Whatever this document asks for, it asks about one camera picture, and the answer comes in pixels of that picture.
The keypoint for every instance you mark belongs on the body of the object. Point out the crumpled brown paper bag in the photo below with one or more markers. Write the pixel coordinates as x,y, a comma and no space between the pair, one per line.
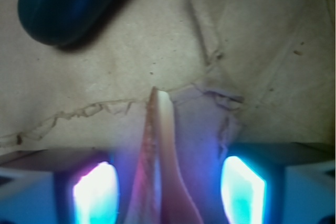
279,55

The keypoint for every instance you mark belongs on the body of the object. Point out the dark green oval case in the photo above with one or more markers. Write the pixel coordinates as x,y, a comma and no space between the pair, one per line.
60,22

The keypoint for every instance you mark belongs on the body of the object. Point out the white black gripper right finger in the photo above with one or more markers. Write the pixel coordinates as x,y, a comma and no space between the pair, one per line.
279,183

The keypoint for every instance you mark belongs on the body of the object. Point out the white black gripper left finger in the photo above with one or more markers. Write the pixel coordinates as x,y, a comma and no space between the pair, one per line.
76,185

